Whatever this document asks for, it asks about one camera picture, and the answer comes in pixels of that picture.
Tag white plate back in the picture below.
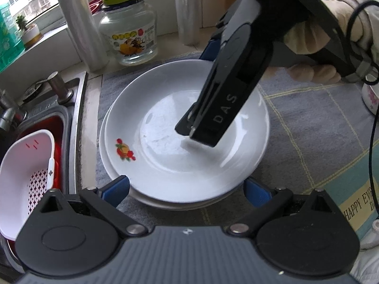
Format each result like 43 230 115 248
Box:
104 59 270 204

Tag white plate with stain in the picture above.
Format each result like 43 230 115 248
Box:
98 107 238 211

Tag white bowl front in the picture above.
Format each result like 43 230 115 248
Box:
362 84 379 115

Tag right white sleeve forearm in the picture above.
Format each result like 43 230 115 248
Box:
325 0 378 63

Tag chrome kitchen faucet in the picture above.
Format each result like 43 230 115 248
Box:
1 90 28 133

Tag right gloved hand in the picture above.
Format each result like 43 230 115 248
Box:
283 0 353 85

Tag plastic wrap roll tall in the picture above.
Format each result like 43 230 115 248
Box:
175 0 200 45

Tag grey checked dish mat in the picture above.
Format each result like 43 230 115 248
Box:
96 52 378 239

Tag glass jar yellow lid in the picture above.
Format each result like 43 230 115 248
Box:
99 0 158 65

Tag white colander basket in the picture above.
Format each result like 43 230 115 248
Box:
0 129 55 241

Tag red wash basin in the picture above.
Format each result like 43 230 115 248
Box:
1 112 69 260

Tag soap dispenser pump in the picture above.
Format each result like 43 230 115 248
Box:
47 71 73 105

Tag plastic bag roll white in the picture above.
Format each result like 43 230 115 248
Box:
58 0 109 72

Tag small potted plant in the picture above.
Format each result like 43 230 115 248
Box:
16 15 42 49

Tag green detergent bottle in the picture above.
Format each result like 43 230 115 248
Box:
0 3 24 72

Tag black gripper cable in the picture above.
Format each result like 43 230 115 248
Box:
344 0 379 217

